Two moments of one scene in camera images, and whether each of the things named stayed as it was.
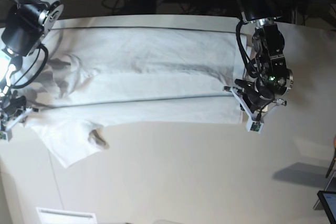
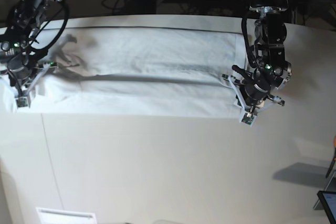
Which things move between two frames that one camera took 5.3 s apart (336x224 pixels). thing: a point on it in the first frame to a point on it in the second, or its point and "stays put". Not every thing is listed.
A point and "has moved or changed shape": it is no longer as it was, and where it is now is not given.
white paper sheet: [53, 216] stays put
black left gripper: [10, 106] to [19, 70]
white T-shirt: [83, 78] has moved or changed shape
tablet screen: [328, 199] stays put
